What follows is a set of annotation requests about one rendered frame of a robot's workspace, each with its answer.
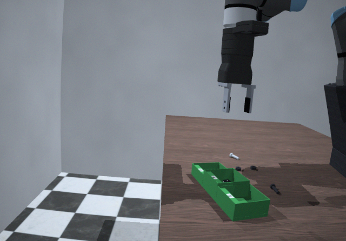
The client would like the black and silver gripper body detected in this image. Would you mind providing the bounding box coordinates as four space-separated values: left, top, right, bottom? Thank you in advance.
217 7 269 85

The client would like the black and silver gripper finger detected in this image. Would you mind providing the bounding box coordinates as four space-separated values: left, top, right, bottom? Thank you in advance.
242 84 256 113
218 82 232 112

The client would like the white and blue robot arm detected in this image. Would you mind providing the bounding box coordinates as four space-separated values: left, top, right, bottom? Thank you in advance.
224 0 346 86

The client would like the green divided tray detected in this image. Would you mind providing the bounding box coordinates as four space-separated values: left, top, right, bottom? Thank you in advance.
191 162 270 221

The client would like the black bolt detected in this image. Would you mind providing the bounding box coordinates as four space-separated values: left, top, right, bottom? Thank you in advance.
270 184 280 194

